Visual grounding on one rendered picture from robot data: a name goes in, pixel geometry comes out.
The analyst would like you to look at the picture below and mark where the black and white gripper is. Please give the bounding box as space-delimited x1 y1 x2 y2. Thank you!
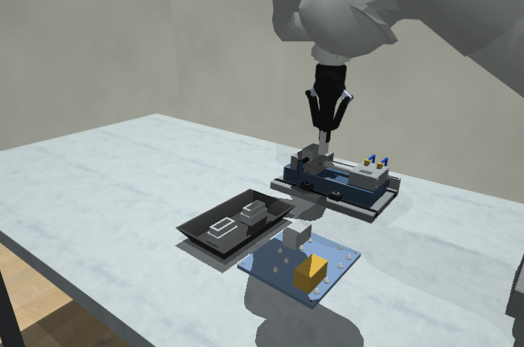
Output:
305 64 353 155

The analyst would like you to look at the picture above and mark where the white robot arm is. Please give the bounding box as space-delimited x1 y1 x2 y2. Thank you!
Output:
272 0 524 98

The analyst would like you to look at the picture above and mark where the yellow rectangular block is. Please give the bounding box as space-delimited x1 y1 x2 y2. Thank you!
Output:
293 254 328 294

